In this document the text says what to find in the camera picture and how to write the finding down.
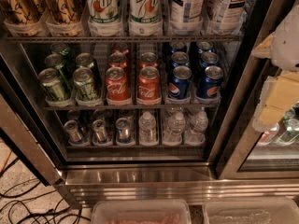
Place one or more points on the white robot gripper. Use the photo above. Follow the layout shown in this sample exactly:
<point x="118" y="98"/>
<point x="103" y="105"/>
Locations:
<point x="287" y="44"/>

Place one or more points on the tea bottle blue label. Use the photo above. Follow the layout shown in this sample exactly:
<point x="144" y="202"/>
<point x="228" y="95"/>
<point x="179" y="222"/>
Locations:
<point x="186" y="16"/>
<point x="223" y="16"/>

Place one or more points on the right water bottle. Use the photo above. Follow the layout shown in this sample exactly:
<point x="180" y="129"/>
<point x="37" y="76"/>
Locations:
<point x="196" y="129"/>

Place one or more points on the water bottle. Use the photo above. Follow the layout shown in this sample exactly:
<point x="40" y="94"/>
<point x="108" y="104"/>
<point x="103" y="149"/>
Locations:
<point x="147" y="130"/>
<point x="174" y="128"/>
<point x="196" y="129"/>

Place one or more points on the middle water bottle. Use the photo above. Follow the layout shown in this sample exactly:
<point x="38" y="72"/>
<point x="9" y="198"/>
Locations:
<point x="174" y="128"/>

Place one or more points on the left water bottle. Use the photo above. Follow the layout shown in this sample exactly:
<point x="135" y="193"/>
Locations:
<point x="147" y="130"/>

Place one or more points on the stainless steel fridge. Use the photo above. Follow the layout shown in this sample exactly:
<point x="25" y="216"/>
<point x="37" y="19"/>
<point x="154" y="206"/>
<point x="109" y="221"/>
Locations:
<point x="88" y="175"/>

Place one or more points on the pepsi can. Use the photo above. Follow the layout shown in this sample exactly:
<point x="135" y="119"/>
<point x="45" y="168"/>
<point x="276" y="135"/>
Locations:
<point x="210" y="82"/>
<point x="179" y="58"/>
<point x="209" y="58"/>
<point x="179" y="82"/>

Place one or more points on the front right pepsi can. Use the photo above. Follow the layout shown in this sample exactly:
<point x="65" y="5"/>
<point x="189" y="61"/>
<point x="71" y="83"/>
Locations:
<point x="210" y="82"/>

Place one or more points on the front left pepsi can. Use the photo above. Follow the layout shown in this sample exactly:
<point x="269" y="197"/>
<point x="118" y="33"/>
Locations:
<point x="179" y="82"/>

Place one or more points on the coca cola can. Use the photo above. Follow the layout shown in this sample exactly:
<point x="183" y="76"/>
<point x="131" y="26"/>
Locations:
<point x="118" y="90"/>
<point x="148" y="59"/>
<point x="148" y="86"/>
<point x="118" y="60"/>

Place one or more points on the front right coca cola can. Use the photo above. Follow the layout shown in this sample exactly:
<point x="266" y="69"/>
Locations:
<point x="148" y="86"/>

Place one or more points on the right clear plastic bin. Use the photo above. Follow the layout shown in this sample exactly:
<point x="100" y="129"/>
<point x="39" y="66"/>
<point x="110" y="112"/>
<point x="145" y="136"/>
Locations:
<point x="265" y="210"/>

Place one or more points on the clear plastic bin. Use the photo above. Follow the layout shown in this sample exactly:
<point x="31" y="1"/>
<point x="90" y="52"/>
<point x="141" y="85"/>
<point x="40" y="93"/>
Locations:
<point x="141" y="212"/>
<point x="265" y="210"/>

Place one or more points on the right 7up zero can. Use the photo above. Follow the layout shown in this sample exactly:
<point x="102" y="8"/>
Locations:
<point x="145" y="17"/>

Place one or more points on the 7up zero can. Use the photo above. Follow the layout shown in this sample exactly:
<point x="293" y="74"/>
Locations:
<point x="105" y="17"/>
<point x="145" y="17"/>

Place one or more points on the front left coca cola can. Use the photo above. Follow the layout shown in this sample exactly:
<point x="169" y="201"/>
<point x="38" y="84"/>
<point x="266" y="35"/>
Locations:
<point x="118" y="90"/>

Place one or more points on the right silver blue can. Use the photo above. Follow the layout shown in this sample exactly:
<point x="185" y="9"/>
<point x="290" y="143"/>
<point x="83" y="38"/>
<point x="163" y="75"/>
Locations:
<point x="124" y="132"/>

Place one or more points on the silver blue can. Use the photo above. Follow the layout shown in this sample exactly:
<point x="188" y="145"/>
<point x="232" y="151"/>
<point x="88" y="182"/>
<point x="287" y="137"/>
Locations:
<point x="101" y="134"/>
<point x="124" y="132"/>
<point x="76" y="137"/>

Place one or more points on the left clear plastic bin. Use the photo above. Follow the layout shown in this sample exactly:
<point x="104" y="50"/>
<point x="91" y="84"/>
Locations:
<point x="141" y="212"/>

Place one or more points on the middle silver blue can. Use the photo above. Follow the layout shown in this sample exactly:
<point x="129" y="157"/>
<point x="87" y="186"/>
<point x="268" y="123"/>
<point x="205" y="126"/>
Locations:
<point x="101" y="134"/>

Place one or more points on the left 7up zero can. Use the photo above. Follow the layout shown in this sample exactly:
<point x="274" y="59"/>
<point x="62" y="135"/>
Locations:
<point x="105" y="17"/>

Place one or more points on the front right green can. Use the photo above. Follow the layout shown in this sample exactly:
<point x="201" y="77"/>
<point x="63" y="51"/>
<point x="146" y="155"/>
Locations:
<point x="88" y="93"/>

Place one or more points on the green can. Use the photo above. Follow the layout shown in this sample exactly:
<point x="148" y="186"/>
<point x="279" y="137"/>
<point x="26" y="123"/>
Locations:
<point x="56" y="91"/>
<point x="58" y="62"/>
<point x="88" y="93"/>
<point x="87" y="60"/>

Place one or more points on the left silver blue can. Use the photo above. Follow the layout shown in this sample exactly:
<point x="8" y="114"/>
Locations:
<point x="76" y="137"/>

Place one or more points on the front left green can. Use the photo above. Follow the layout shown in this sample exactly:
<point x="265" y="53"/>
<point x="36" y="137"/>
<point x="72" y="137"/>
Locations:
<point x="56" y="91"/>

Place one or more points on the right orange la croix can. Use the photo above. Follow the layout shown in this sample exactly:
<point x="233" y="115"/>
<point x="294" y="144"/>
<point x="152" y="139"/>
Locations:
<point x="65" y="17"/>

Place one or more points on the orange la croix can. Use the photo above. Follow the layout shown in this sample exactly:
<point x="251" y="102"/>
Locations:
<point x="24" y="17"/>
<point x="65" y="17"/>

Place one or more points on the left orange la croix can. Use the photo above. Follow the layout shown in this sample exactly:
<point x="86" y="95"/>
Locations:
<point x="24" y="17"/>

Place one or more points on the top wire shelf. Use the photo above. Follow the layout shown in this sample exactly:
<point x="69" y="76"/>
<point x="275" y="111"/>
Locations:
<point x="127" y="39"/>

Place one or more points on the wire shelf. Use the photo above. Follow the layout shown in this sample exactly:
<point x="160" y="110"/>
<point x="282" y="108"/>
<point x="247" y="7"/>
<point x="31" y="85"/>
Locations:
<point x="80" y="107"/>
<point x="127" y="39"/>

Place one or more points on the middle wire shelf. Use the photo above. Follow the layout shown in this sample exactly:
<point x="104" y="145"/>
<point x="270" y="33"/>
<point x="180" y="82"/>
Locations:
<point x="80" y="107"/>

